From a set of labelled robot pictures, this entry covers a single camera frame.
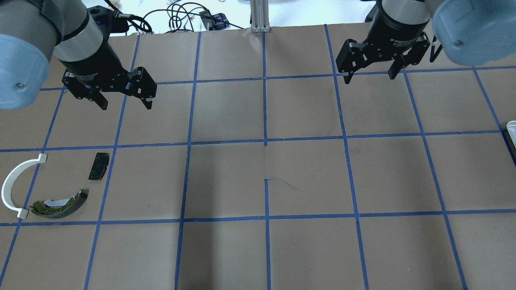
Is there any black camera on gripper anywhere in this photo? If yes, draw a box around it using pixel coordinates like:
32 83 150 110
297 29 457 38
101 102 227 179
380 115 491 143
87 6 129 35

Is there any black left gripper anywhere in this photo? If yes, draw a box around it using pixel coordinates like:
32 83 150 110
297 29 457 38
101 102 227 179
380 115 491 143
61 40 157 110

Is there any black cable bundle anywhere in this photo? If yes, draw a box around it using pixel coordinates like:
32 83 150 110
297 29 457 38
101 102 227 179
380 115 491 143
121 1 246 33

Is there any white curved plastic bracket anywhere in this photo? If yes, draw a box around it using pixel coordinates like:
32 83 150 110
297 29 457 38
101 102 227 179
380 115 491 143
1 153 48 220

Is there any green brake shoe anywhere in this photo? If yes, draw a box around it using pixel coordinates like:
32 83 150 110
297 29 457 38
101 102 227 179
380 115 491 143
30 188 89 219

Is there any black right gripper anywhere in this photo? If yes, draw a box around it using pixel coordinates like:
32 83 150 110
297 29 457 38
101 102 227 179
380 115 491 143
335 10 431 84

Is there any aluminium frame post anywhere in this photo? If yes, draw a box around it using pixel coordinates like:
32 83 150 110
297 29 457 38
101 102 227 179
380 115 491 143
249 0 270 33

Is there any black brake pad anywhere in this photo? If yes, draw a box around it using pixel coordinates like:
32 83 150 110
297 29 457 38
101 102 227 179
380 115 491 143
88 152 110 180

